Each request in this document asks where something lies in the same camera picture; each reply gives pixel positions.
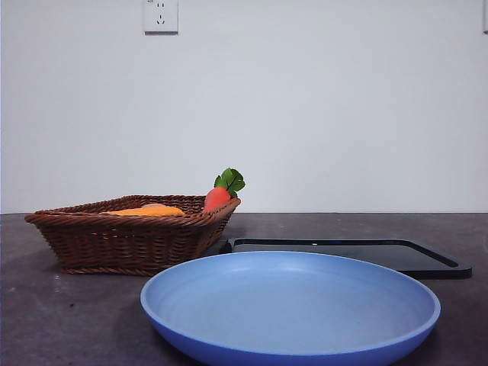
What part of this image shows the yellow corn cob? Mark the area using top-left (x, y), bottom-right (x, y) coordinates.
top-left (99, 204), bottom-right (186, 217)

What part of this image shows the blue round plate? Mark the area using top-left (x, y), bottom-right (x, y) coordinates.
top-left (140, 250), bottom-right (442, 366)

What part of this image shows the brown wicker basket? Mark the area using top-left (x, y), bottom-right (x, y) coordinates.
top-left (24, 194), bottom-right (242, 276)

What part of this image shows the orange carrot with green leaves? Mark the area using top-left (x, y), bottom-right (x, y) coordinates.
top-left (201, 167), bottom-right (246, 214)

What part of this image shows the black rectangular tray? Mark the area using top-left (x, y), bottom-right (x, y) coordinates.
top-left (224, 238), bottom-right (473, 281)

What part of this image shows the white wall socket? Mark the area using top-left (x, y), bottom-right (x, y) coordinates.
top-left (143, 0), bottom-right (179, 36)

